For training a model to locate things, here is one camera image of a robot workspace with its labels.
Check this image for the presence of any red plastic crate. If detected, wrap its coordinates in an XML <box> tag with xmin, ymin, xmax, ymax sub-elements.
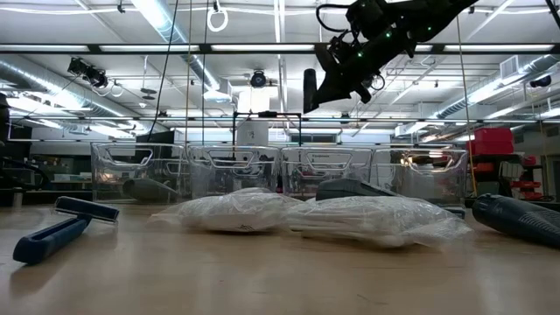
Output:
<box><xmin>465</xmin><ymin>127</ymin><xmax>516</xmax><ymax>157</ymax></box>

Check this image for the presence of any cotton swabs clear bag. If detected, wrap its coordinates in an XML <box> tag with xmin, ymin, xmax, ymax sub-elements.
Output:
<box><xmin>283</xmin><ymin>194</ymin><xmax>474</xmax><ymax>249</ymax></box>
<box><xmin>148</xmin><ymin>186</ymin><xmax>304</xmax><ymax>234</ymax></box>

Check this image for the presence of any grey deodorant stick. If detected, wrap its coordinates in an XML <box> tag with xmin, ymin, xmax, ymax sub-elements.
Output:
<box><xmin>121</xmin><ymin>178</ymin><xmax>179</xmax><ymax>204</ymax></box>

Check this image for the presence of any black hanging cable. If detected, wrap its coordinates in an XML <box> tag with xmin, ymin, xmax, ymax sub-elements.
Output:
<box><xmin>146</xmin><ymin>0</ymin><xmax>180</xmax><ymax>142</ymax></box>

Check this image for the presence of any clear plastic bin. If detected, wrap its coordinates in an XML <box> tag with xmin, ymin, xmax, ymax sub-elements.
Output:
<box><xmin>279</xmin><ymin>146</ymin><xmax>375</xmax><ymax>200</ymax></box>
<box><xmin>370</xmin><ymin>147</ymin><xmax>469</xmax><ymax>210</ymax></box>
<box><xmin>186</xmin><ymin>144</ymin><xmax>283</xmax><ymax>200</ymax></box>
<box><xmin>90</xmin><ymin>142</ymin><xmax>191</xmax><ymax>205</ymax></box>

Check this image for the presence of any black deodorant stick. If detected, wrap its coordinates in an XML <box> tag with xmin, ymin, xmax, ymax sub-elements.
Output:
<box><xmin>314</xmin><ymin>178</ymin><xmax>400</xmax><ymax>202</ymax></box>

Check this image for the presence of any metal storage shelf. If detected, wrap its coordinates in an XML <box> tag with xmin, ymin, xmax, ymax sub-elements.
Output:
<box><xmin>465</xmin><ymin>152</ymin><xmax>548</xmax><ymax>203</ymax></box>

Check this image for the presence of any white pillar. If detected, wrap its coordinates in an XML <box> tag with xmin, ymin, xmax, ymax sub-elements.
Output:
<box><xmin>235</xmin><ymin>89</ymin><xmax>271</xmax><ymax>148</ymax></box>

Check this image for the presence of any silver ventilation duct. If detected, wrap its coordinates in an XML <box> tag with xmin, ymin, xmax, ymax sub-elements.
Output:
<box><xmin>0</xmin><ymin>56</ymin><xmax>132</xmax><ymax>130</ymax></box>
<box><xmin>435</xmin><ymin>54</ymin><xmax>560</xmax><ymax>120</ymax></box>
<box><xmin>130</xmin><ymin>0</ymin><xmax>233</xmax><ymax>104</ymax></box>

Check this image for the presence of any thin hanging cable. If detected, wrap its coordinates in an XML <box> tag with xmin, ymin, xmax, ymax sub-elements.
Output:
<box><xmin>200</xmin><ymin>0</ymin><xmax>208</xmax><ymax>145</ymax></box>
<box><xmin>184</xmin><ymin>0</ymin><xmax>193</xmax><ymax>145</ymax></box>

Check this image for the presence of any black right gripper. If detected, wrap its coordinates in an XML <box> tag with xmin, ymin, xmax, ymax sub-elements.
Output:
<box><xmin>315</xmin><ymin>25</ymin><xmax>417</xmax><ymax>109</ymax></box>

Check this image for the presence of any black overhead camera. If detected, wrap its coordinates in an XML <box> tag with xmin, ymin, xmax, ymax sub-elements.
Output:
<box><xmin>248</xmin><ymin>68</ymin><xmax>269</xmax><ymax>90</ymax></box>

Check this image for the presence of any black tubular stand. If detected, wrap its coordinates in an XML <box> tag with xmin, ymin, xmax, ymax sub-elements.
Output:
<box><xmin>231</xmin><ymin>111</ymin><xmax>304</xmax><ymax>148</ymax></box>

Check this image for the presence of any dark cluttered workbench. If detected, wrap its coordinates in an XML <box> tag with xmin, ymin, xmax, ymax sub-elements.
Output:
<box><xmin>0</xmin><ymin>126</ymin><xmax>94</xmax><ymax>207</ymax></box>

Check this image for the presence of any blue disposable razor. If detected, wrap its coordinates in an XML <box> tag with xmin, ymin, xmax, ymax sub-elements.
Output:
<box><xmin>11</xmin><ymin>195</ymin><xmax>121</xmax><ymax>266</ymax></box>

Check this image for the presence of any tan hanging rope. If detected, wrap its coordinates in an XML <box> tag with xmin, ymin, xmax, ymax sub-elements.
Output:
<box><xmin>454</xmin><ymin>0</ymin><xmax>479</xmax><ymax>198</ymax></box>

